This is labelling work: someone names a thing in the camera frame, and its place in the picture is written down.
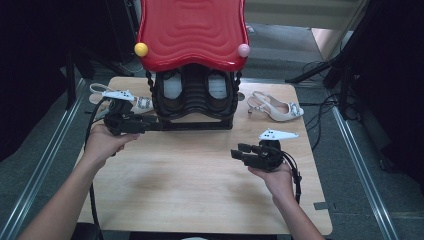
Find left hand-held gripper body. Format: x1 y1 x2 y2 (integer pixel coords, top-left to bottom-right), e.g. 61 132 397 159
100 89 149 137

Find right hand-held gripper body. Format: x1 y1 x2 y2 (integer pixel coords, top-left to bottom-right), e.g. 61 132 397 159
244 128 300 173

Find grey cable plug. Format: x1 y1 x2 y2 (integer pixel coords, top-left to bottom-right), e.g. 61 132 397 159
94 108 111 120

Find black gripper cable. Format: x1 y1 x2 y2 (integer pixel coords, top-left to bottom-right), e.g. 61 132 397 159
281 151 303 205
83 97 109 240

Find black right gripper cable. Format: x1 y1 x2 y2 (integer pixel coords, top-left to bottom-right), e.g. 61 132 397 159
281 151 303 205

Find black leather shoe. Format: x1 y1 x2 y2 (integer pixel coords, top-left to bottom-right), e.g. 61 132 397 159
204 69 234 116
155 69 186 116

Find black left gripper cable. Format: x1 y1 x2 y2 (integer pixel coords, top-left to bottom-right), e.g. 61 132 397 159
83 97 109 240

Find beige slingback heel shoe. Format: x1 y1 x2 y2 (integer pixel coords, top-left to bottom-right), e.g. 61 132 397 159
246 90 305 123
88 82 155 114

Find dark cloth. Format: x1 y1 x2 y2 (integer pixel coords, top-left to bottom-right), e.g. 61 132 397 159
71 222 103 240

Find person's left hand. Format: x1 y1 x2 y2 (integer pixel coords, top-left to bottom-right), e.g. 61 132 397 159
83 123 141 170

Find black tripod stand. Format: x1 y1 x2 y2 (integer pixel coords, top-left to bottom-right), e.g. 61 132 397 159
284 0 369 120

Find black curtain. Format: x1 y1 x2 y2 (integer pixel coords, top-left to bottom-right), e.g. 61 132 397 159
0 0 113 163
346 0 424 188

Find black floor cable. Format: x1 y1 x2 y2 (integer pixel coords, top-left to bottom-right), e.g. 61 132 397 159
304 93 341 151

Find person's right hand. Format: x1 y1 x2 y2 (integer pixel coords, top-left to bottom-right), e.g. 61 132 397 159
247 161 297 205

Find red and black shoe rack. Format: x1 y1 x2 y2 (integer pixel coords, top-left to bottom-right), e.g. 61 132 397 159
133 0 251 132

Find black pole stand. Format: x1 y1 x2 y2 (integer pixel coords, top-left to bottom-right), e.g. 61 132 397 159
64 46 128 111

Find metal floor rail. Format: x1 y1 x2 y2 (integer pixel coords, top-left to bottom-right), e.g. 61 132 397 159
331 106 401 240
0 78 88 240

